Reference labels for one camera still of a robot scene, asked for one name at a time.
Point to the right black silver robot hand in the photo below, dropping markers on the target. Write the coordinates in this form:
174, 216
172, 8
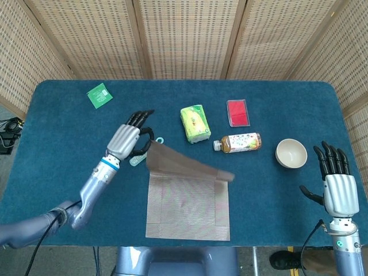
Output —
340, 195

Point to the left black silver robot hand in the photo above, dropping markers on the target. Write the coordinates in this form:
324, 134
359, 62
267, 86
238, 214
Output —
123, 139

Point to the white bowl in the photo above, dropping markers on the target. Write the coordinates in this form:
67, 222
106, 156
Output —
291, 153

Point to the brown woven placemat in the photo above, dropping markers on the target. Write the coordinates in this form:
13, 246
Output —
187, 207

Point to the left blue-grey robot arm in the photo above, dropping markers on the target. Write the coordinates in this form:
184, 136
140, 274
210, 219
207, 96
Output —
95, 184

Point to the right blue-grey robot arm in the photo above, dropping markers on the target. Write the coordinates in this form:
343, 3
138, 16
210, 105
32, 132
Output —
345, 247

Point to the mint green brush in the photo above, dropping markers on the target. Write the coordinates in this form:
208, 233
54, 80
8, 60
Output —
138, 160

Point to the green square sachet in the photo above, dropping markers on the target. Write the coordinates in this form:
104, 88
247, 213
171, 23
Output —
100, 95

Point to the blue table cloth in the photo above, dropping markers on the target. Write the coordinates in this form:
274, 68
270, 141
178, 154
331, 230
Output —
72, 115

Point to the brown trouser leg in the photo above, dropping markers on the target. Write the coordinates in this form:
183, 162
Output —
319, 258

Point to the yellow green tissue pack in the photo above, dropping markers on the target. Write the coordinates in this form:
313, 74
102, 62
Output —
195, 124

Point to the black shoe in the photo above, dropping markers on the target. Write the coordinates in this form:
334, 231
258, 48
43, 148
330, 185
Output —
284, 260

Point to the metal table leg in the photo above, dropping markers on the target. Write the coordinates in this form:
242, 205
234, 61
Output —
255, 263

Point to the tea bottle with label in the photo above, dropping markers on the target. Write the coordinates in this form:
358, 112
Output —
241, 142

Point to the red ink pad case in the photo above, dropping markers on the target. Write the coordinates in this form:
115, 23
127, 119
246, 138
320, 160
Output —
238, 113

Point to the woven wooden folding screen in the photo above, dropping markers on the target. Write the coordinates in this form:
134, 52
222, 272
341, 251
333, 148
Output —
187, 37

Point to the blue-grey robot torso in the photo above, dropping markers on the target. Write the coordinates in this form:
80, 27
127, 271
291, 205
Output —
175, 261

